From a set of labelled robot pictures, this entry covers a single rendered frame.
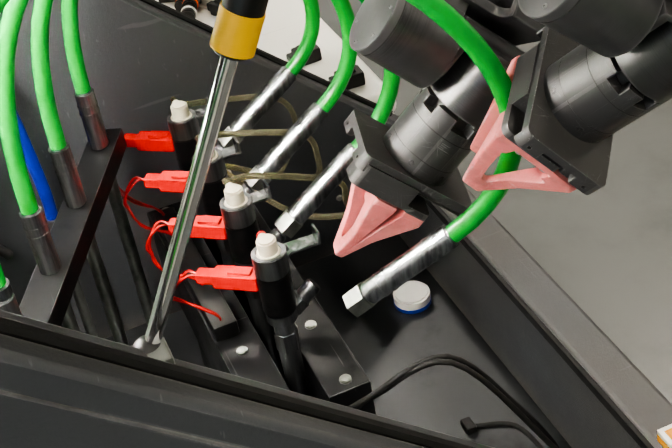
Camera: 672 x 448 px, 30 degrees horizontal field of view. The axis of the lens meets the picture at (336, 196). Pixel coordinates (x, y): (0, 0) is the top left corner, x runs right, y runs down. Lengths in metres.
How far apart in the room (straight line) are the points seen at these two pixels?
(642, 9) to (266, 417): 0.30
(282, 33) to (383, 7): 0.70
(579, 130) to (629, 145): 2.25
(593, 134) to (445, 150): 0.16
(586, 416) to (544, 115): 0.41
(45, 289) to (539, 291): 0.44
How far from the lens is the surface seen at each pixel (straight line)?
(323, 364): 1.06
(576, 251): 2.71
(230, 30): 0.51
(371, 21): 0.87
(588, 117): 0.77
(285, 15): 1.60
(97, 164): 1.15
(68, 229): 1.07
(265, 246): 0.97
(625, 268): 2.66
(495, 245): 1.20
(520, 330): 1.18
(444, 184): 0.94
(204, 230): 1.07
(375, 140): 0.92
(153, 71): 1.23
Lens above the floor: 1.70
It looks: 35 degrees down
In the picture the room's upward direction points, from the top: 10 degrees counter-clockwise
